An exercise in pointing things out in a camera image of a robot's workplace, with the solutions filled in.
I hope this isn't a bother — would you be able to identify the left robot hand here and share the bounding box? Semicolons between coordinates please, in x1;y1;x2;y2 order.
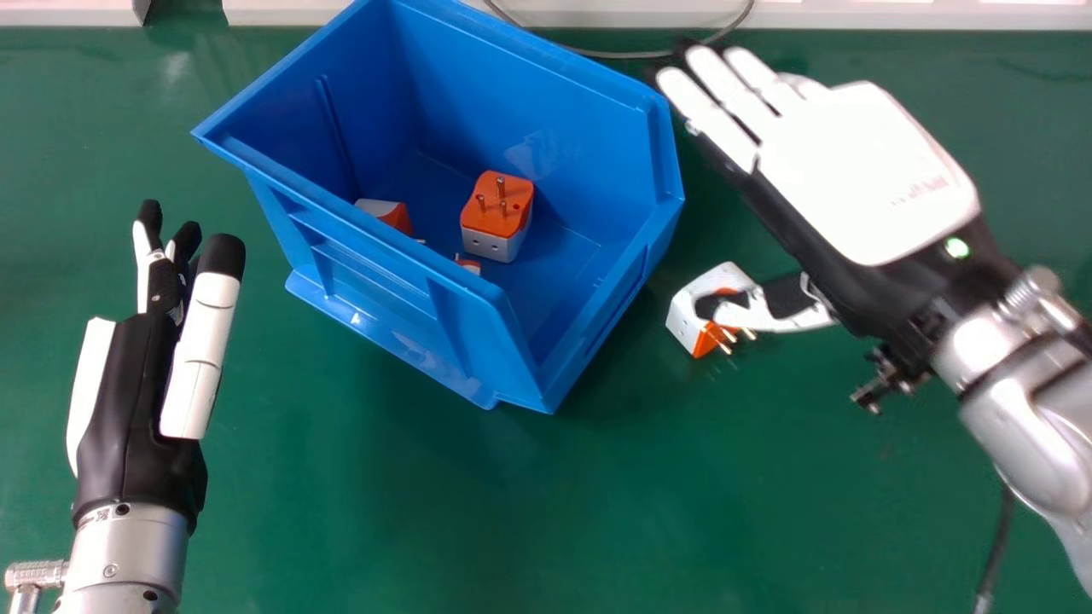
66;200;247;535

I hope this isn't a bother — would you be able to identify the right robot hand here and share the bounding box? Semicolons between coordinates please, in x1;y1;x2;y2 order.
655;44;1021;415

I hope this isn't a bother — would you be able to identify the blue plastic bin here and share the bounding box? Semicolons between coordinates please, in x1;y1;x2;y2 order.
191;0;686;415

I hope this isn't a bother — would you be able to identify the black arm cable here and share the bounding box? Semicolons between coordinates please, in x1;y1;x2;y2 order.
973;483;1018;614

